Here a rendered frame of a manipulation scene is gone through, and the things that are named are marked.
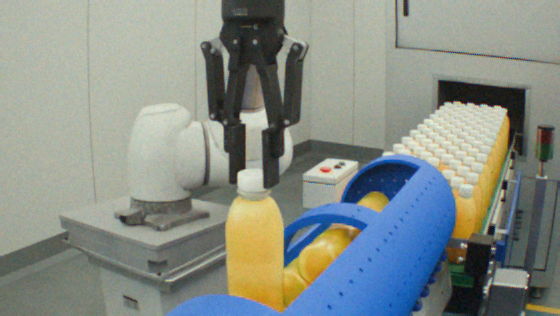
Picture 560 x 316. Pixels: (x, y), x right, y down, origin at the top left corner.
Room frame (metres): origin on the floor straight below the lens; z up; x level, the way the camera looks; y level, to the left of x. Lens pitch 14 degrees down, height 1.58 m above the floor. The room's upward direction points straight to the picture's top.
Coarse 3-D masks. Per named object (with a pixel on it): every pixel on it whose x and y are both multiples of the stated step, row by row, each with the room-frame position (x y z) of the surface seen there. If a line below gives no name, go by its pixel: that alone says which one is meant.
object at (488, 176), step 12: (444, 120) 2.62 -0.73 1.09; (504, 120) 2.68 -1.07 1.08; (420, 132) 2.34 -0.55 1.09; (480, 132) 2.36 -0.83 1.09; (504, 132) 2.55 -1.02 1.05; (420, 144) 2.15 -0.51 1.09; (504, 144) 2.55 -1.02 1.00; (420, 156) 1.95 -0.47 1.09; (432, 156) 1.99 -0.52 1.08; (492, 156) 2.08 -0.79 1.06; (504, 156) 2.67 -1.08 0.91; (444, 168) 1.84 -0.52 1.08; (492, 168) 1.96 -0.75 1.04; (480, 180) 1.73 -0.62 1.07; (492, 180) 1.97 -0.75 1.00; (492, 192) 2.08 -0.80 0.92; (480, 216) 1.73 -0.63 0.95; (480, 228) 1.73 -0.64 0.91
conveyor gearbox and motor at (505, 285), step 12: (492, 276) 1.52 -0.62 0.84; (504, 276) 1.47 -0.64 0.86; (516, 276) 1.46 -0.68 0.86; (492, 288) 1.43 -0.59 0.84; (504, 288) 1.42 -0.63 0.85; (516, 288) 1.40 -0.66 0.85; (492, 300) 1.43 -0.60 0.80; (504, 300) 1.41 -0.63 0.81; (516, 300) 1.40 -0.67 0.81; (492, 312) 1.42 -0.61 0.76; (504, 312) 1.41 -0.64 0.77; (516, 312) 1.39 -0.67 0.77
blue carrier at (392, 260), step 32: (384, 160) 1.36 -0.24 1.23; (416, 160) 1.36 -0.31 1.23; (352, 192) 1.45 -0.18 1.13; (384, 192) 1.42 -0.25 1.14; (416, 192) 1.18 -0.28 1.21; (448, 192) 1.31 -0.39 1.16; (320, 224) 1.28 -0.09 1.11; (352, 224) 0.97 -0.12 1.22; (384, 224) 0.98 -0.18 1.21; (416, 224) 1.06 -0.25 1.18; (448, 224) 1.24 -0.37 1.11; (288, 256) 1.13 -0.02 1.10; (352, 256) 0.84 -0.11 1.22; (384, 256) 0.89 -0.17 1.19; (416, 256) 0.98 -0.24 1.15; (320, 288) 0.73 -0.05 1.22; (352, 288) 0.77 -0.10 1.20; (384, 288) 0.83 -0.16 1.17; (416, 288) 0.95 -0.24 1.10
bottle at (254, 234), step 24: (240, 192) 0.71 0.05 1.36; (264, 192) 0.71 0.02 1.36; (240, 216) 0.70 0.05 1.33; (264, 216) 0.70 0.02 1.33; (240, 240) 0.69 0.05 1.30; (264, 240) 0.69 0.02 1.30; (240, 264) 0.70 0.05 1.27; (264, 264) 0.69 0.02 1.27; (240, 288) 0.70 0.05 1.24; (264, 288) 0.69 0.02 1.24
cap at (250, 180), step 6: (252, 168) 0.74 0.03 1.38; (240, 174) 0.72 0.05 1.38; (246, 174) 0.72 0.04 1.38; (252, 174) 0.72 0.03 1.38; (258, 174) 0.72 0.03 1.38; (240, 180) 0.71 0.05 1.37; (246, 180) 0.71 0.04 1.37; (252, 180) 0.71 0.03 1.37; (258, 180) 0.71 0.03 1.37; (240, 186) 0.72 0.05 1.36; (246, 186) 0.71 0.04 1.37; (252, 186) 0.71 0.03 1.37; (258, 186) 0.71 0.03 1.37
